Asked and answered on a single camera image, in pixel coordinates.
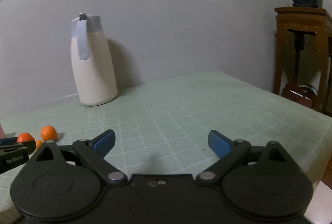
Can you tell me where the round orange mandarin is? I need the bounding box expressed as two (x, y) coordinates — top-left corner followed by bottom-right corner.
(16, 132), (35, 143)

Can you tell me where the small orange kumquat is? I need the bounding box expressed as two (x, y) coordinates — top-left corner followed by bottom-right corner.
(35, 140), (43, 150)

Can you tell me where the orange mandarin with knob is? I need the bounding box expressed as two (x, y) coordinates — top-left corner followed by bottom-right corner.
(40, 126), (57, 141)

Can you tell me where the green checked tablecloth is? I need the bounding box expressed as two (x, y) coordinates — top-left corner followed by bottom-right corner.
(0, 69), (332, 214)

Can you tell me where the white thermos jug grey lid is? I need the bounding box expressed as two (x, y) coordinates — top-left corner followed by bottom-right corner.
(70, 13), (118, 106)

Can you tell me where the carved wooden side table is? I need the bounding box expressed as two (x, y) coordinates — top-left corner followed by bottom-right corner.
(272, 7), (331, 111)

